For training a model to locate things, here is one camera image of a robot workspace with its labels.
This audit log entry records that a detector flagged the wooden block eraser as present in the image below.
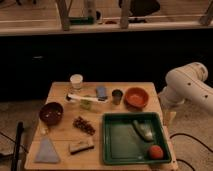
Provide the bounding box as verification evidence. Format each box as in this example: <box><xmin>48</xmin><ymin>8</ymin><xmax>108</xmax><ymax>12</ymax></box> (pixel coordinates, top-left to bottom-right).
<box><xmin>69</xmin><ymin>138</ymin><xmax>94</xmax><ymax>155</ymax></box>

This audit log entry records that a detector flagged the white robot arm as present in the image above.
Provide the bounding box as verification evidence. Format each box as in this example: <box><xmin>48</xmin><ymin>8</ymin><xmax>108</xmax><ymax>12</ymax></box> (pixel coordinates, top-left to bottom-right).
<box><xmin>159</xmin><ymin>62</ymin><xmax>213</xmax><ymax>115</ymax></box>

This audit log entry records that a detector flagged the orange bowl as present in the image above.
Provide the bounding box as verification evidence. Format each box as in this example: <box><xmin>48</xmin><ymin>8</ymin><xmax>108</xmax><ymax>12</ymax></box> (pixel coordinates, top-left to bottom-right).
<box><xmin>124</xmin><ymin>87</ymin><xmax>149</xmax><ymax>109</ymax></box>

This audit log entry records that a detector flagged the dark purple bowl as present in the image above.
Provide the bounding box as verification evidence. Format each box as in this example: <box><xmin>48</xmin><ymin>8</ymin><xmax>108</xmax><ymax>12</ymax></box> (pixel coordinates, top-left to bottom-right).
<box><xmin>39</xmin><ymin>102</ymin><xmax>63</xmax><ymax>126</ymax></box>

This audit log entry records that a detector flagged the blue sponge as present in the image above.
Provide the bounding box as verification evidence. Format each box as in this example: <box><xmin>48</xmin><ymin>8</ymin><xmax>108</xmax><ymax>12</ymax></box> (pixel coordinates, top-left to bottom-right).
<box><xmin>96</xmin><ymin>86</ymin><xmax>107</xmax><ymax>100</ymax></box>

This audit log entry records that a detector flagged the dark metal cup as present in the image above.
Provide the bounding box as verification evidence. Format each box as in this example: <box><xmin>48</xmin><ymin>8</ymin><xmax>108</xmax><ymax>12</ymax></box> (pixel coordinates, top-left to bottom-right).
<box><xmin>112</xmin><ymin>89</ymin><xmax>123</xmax><ymax>105</ymax></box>

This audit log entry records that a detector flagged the small green block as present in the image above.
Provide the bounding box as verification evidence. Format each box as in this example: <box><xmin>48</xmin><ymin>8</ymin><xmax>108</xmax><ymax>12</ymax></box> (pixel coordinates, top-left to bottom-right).
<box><xmin>80</xmin><ymin>100</ymin><xmax>92</xmax><ymax>110</ymax></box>

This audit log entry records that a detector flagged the white paper cup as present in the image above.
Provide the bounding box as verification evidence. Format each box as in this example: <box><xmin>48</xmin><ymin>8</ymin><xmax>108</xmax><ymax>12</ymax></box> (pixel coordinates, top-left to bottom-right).
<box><xmin>70</xmin><ymin>74</ymin><xmax>83</xmax><ymax>90</ymax></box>

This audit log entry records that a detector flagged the brown grape bunch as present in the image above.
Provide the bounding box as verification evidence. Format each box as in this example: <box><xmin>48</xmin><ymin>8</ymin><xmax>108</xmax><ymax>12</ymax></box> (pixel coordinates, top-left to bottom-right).
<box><xmin>73</xmin><ymin>117</ymin><xmax>96</xmax><ymax>135</ymax></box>

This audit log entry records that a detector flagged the green plastic tray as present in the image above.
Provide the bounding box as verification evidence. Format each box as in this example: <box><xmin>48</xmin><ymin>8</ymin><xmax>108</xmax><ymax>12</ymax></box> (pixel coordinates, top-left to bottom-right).
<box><xmin>102</xmin><ymin>112</ymin><xmax>171</xmax><ymax>165</ymax></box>

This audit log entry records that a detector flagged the orange ball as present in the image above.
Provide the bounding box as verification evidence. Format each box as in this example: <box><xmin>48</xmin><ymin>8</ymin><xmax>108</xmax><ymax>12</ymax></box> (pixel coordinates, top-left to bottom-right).
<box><xmin>148</xmin><ymin>145</ymin><xmax>164</xmax><ymax>159</ymax></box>

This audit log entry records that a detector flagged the grey triangular cloth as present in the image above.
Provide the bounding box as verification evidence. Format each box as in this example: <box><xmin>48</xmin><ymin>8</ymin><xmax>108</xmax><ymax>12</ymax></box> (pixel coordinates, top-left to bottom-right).
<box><xmin>34</xmin><ymin>137</ymin><xmax>60</xmax><ymax>164</ymax></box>

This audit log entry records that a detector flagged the black pole stand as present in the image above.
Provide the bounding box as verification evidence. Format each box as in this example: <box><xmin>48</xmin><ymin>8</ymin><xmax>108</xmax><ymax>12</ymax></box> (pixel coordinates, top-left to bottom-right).
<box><xmin>11</xmin><ymin>122</ymin><xmax>24</xmax><ymax>171</ymax></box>

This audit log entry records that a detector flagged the black floor cable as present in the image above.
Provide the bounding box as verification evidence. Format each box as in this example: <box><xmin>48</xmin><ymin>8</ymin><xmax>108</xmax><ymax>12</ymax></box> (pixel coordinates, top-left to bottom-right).
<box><xmin>169</xmin><ymin>132</ymin><xmax>213</xmax><ymax>171</ymax></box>

